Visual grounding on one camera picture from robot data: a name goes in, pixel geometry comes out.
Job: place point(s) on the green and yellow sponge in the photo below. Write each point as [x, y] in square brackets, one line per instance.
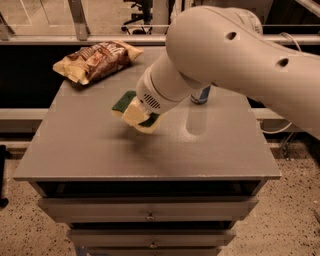
[148, 126]

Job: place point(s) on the metal railing frame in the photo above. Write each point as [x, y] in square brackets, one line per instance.
[84, 22]

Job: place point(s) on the brown chip bag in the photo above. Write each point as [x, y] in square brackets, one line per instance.
[97, 61]

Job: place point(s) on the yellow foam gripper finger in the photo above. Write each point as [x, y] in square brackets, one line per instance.
[135, 113]

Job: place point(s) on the grey drawer cabinet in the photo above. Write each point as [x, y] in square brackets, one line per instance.
[81, 150]

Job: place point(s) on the black office chair base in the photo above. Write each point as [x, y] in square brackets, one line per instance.
[137, 20]

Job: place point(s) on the blue energy drink can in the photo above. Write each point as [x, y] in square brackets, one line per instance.
[201, 96]

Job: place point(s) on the upper grey drawer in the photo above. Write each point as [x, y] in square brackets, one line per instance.
[90, 210]

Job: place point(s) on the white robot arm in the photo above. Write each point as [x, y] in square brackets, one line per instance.
[219, 46]

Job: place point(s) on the grey drawer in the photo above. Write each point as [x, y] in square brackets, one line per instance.
[157, 238]
[90, 210]

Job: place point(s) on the lower grey drawer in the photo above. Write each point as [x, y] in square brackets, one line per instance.
[157, 238]

